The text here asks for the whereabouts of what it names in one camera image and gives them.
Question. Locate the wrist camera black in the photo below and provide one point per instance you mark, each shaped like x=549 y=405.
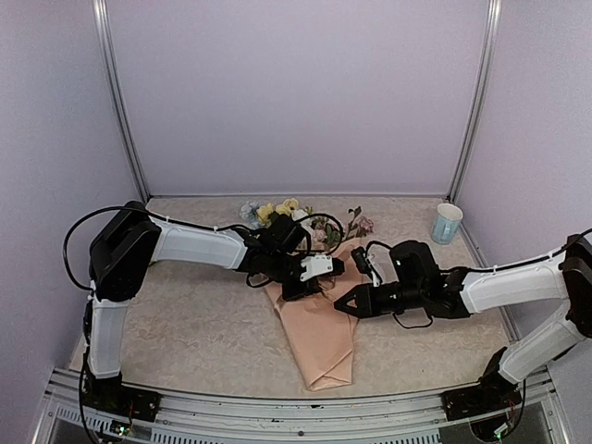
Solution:
x=412 y=260
x=300 y=250

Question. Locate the left aluminium frame post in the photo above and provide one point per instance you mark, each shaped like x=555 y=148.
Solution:
x=102 y=23

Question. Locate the beige wrapping paper sheet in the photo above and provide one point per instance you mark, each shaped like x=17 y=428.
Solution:
x=320 y=337

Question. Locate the right aluminium frame post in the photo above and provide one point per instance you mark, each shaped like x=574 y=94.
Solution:
x=494 y=8

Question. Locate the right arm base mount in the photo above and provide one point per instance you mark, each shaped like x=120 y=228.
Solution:
x=476 y=400

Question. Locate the mauve bud fake flower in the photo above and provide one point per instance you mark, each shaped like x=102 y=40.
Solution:
x=326 y=231

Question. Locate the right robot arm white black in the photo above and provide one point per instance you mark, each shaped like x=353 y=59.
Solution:
x=563 y=275

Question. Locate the aluminium frame post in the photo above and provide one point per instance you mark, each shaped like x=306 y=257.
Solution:
x=494 y=8
x=102 y=23

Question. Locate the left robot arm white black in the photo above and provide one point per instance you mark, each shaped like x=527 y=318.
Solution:
x=135 y=238

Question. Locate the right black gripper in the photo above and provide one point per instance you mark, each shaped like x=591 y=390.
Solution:
x=362 y=292

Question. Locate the light blue mug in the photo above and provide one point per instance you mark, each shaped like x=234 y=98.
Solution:
x=446 y=223

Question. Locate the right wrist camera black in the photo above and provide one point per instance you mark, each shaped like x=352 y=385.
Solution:
x=412 y=260

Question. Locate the front aluminium rail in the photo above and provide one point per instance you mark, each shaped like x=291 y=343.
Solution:
x=193 y=417

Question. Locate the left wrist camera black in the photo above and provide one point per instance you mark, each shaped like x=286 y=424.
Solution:
x=300 y=250

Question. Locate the yellow rose fake flower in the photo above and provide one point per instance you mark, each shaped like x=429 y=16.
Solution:
x=264 y=212

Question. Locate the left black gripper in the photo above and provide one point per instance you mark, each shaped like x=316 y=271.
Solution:
x=313 y=286

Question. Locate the white rose fake flower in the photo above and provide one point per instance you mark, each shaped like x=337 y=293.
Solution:
x=303 y=218

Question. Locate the pink fake flower stem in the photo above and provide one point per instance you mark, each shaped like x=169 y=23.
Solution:
x=359 y=225

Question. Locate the blue hydrangea fake flower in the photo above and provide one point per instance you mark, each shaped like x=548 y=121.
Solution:
x=248 y=212

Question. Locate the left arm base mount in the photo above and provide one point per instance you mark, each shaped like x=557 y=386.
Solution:
x=132 y=403

